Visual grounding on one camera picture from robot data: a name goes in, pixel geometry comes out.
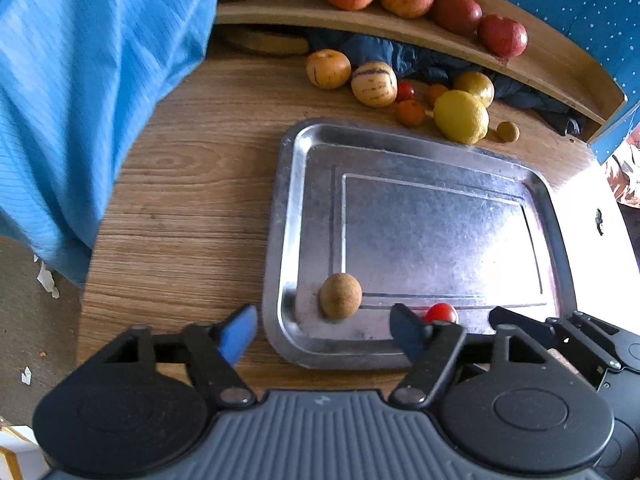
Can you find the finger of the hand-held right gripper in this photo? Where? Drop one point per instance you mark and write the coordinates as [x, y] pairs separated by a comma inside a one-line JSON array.
[[520, 325], [580, 340]]

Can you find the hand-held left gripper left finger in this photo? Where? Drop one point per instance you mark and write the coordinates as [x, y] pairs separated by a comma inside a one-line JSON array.
[[239, 334]]

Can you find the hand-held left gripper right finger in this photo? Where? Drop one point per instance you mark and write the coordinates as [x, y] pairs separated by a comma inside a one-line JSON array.
[[406, 334]]

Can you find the red cherry tomato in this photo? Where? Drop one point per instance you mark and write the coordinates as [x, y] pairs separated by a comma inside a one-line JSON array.
[[405, 91], [442, 312]]

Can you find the metal tray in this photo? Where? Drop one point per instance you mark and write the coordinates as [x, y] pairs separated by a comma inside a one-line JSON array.
[[435, 220]]

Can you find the small tangerine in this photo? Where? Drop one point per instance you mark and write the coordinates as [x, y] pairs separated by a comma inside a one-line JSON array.
[[411, 113]]

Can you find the floral cloth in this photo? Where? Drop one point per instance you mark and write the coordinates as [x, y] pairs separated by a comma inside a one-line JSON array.
[[625, 175]]

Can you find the white paper scrap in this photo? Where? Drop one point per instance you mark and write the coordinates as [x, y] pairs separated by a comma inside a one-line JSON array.
[[47, 280], [26, 375]]

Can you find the yellow lemon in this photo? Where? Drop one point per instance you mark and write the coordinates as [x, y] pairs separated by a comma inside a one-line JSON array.
[[460, 117]]

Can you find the small orange kumquat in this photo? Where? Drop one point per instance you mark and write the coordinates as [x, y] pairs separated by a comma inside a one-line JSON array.
[[435, 93]]

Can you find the yellow pear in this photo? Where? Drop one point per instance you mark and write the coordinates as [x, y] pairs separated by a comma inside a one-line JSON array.
[[476, 86]]

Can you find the striped pepino melon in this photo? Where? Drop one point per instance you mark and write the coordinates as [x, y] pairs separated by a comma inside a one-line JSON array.
[[374, 84]]

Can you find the white box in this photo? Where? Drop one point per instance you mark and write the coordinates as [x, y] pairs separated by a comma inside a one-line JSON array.
[[12, 452]]

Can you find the yellowish round orange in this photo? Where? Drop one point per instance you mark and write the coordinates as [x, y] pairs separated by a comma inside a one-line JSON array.
[[327, 68]]

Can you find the dark blue jacket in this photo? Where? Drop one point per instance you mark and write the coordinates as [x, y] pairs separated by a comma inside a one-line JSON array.
[[380, 52]]

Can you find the blue striped garment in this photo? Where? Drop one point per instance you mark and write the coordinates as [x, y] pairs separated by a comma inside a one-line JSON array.
[[75, 85]]

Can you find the wooden shelf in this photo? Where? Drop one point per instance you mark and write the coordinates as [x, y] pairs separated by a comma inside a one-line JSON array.
[[350, 20]]

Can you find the blue polka-dot cloth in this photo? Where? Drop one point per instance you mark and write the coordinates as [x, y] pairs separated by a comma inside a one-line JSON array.
[[575, 10]]

